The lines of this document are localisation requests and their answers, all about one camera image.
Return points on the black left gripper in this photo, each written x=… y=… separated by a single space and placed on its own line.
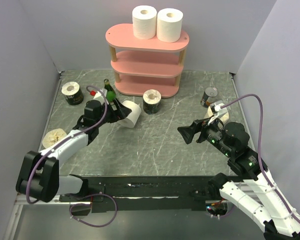
x=121 y=112

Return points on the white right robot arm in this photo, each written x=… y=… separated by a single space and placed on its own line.
x=271 y=212

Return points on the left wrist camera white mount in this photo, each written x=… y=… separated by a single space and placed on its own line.
x=99 y=96

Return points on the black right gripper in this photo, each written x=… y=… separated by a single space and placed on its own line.
x=187 y=132

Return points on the green glass bottle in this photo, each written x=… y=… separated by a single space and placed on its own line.
x=110 y=92

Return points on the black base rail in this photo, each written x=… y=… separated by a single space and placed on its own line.
x=141 y=193

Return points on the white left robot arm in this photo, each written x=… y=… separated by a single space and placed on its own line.
x=39 y=176

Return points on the tin can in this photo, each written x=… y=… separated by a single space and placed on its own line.
x=209 y=96

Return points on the beige wrapped roll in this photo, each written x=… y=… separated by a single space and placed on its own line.
x=52 y=137
x=226 y=117

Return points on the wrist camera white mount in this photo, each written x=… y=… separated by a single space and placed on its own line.
x=99 y=96
x=216 y=110

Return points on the white paper towel roll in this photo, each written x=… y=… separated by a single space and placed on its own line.
x=169 y=25
x=144 y=22
x=131 y=119

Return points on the black wrapped tissue roll left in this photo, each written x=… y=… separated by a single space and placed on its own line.
x=72 y=93

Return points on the beige wrapped roll right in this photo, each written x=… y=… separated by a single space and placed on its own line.
x=226 y=117

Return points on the beige wrapped roll left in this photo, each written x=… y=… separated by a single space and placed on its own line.
x=52 y=137

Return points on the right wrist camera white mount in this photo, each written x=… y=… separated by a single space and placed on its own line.
x=216 y=110

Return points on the pink three tier shelf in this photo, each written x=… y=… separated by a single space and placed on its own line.
x=145 y=64

